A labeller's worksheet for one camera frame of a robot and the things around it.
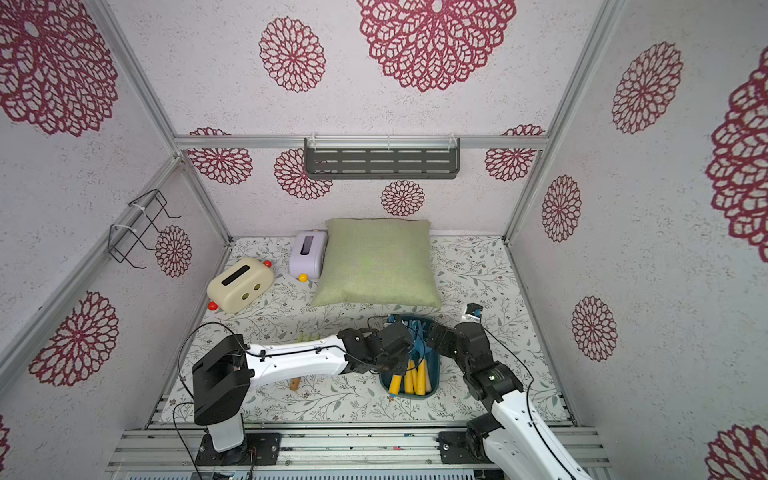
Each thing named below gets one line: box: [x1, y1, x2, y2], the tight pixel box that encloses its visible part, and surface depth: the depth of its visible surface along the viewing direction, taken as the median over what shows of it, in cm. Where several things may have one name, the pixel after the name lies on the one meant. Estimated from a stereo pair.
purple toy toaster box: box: [289, 229, 328, 283], surface depth 105 cm
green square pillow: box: [310, 218, 442, 309], surface depth 98 cm
